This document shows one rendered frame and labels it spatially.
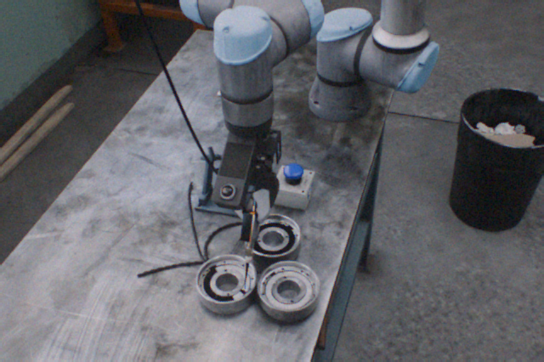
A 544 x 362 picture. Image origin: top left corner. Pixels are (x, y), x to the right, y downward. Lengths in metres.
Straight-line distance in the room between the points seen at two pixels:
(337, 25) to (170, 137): 0.45
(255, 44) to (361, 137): 0.64
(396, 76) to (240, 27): 0.57
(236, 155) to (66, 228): 0.48
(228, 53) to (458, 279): 1.53
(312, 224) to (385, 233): 1.11
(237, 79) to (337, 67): 0.57
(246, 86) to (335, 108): 0.61
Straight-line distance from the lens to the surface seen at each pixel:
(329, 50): 1.33
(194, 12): 0.95
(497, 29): 3.59
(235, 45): 0.77
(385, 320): 2.01
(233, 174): 0.86
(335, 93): 1.38
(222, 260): 1.07
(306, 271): 1.05
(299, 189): 1.17
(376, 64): 1.29
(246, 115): 0.83
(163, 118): 1.46
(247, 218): 0.98
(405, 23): 1.23
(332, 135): 1.37
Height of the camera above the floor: 1.65
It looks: 43 degrees down
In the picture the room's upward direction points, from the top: 3 degrees counter-clockwise
